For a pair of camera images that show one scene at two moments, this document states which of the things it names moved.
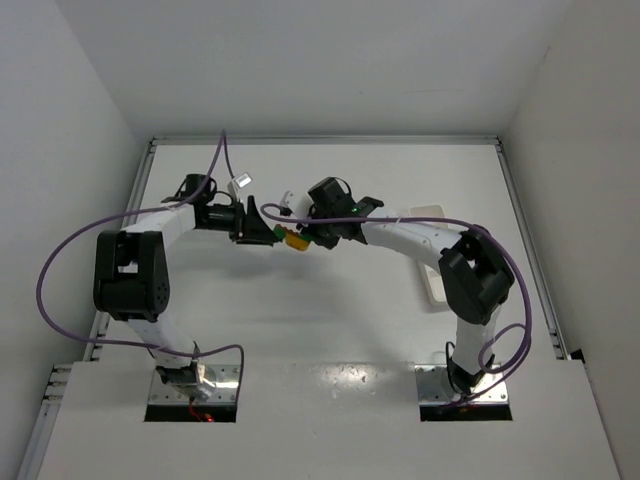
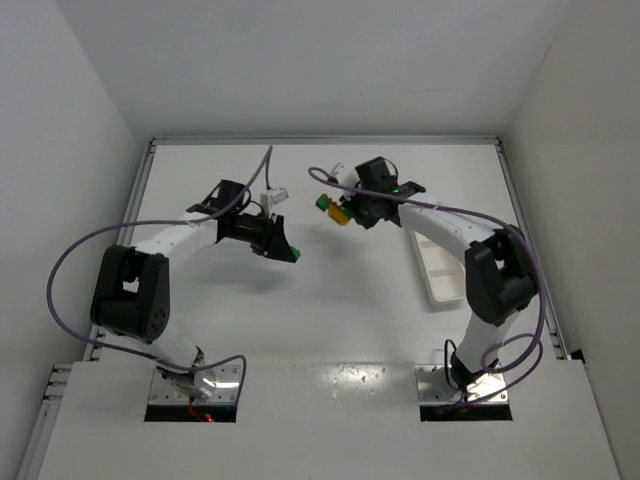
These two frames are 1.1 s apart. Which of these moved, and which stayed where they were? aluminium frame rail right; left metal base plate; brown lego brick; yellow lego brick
Moved: yellow lego brick; brown lego brick
Stayed: aluminium frame rail right; left metal base plate
